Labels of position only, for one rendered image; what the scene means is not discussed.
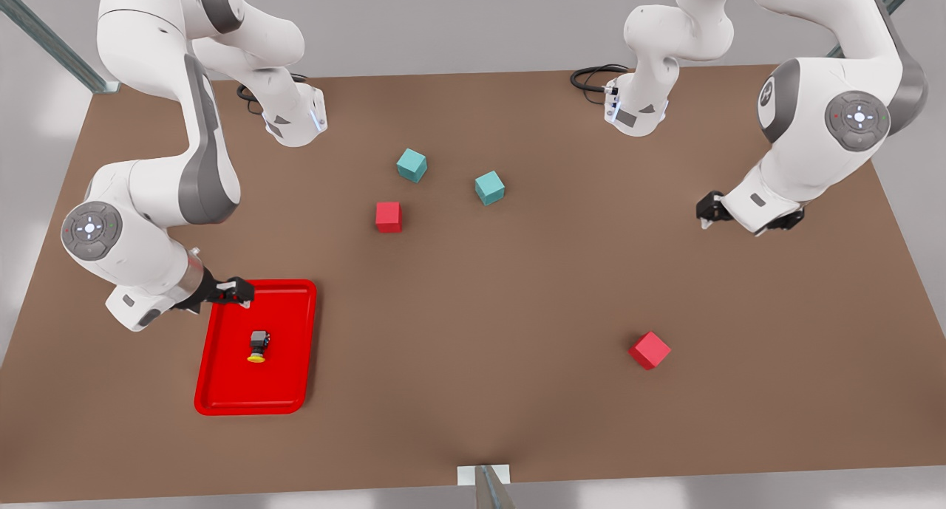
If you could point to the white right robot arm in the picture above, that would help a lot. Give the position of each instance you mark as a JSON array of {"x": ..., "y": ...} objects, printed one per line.
[{"x": 148, "y": 199}]

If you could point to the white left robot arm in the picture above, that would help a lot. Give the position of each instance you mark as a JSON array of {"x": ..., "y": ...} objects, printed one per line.
[{"x": 820, "y": 125}]

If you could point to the small grey yellow toy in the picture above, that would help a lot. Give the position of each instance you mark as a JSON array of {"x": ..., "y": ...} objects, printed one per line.
[{"x": 259, "y": 344}]

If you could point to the red plastic tray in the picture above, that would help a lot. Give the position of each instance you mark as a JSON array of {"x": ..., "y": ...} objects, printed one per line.
[{"x": 288, "y": 346}]

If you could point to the red cube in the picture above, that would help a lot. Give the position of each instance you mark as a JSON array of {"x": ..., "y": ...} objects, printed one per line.
[
  {"x": 650, "y": 351},
  {"x": 389, "y": 218}
]

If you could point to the teal cube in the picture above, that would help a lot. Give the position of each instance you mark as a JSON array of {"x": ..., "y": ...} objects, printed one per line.
[
  {"x": 412, "y": 165},
  {"x": 490, "y": 188}
]

